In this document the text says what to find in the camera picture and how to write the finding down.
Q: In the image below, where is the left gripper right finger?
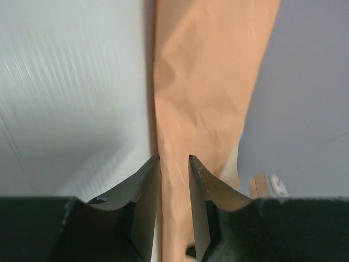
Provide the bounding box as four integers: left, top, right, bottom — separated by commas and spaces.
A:
188, 155, 286, 261

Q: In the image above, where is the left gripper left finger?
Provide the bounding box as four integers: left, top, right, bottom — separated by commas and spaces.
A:
50, 155, 160, 261

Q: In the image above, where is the kraft wrapping paper sheet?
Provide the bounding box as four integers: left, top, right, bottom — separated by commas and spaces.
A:
154, 1, 280, 261

